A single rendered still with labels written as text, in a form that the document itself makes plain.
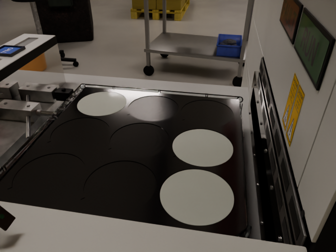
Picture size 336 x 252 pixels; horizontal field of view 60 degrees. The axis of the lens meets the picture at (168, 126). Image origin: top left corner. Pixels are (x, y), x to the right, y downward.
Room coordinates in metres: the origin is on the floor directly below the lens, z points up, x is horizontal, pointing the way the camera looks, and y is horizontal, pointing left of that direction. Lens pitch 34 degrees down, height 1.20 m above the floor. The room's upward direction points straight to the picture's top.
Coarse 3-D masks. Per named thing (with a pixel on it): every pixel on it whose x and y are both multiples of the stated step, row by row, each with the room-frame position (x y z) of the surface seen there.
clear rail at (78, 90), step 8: (80, 88) 0.59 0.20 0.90; (72, 96) 0.55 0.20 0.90; (64, 104) 0.51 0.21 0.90; (56, 112) 0.48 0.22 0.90; (48, 120) 0.45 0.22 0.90; (32, 136) 0.40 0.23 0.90; (24, 144) 0.38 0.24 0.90; (32, 144) 0.39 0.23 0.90; (16, 152) 0.36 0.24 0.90; (24, 152) 0.37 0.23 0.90; (8, 160) 0.34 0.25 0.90; (16, 160) 0.35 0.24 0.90; (0, 168) 0.32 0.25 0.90; (8, 168) 0.33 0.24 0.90; (0, 176) 0.31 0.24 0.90
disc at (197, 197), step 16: (176, 176) 0.31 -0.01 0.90; (192, 176) 0.31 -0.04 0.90; (208, 176) 0.31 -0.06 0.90; (160, 192) 0.28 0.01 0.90; (176, 192) 0.28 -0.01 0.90; (192, 192) 0.28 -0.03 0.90; (208, 192) 0.28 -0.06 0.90; (224, 192) 0.28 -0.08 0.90; (176, 208) 0.25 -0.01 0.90; (192, 208) 0.25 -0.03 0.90; (208, 208) 0.25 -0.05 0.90; (224, 208) 0.25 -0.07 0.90; (192, 224) 0.23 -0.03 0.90; (208, 224) 0.23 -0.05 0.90
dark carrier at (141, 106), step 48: (144, 96) 0.55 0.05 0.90; (192, 96) 0.55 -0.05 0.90; (48, 144) 0.39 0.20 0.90; (96, 144) 0.39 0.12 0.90; (144, 144) 0.39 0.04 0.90; (240, 144) 0.38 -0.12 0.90; (0, 192) 0.28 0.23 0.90; (48, 192) 0.28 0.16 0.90; (96, 192) 0.28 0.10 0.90; (144, 192) 0.28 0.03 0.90; (240, 192) 0.28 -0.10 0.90
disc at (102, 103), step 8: (88, 96) 0.55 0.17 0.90; (96, 96) 0.55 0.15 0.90; (104, 96) 0.55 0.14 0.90; (112, 96) 0.55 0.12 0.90; (120, 96) 0.55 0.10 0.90; (80, 104) 0.52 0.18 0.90; (88, 104) 0.52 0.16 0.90; (96, 104) 0.52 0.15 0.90; (104, 104) 0.52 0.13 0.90; (112, 104) 0.52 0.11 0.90; (120, 104) 0.52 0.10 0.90; (88, 112) 0.49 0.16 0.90; (96, 112) 0.49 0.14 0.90; (104, 112) 0.49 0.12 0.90; (112, 112) 0.49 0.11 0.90
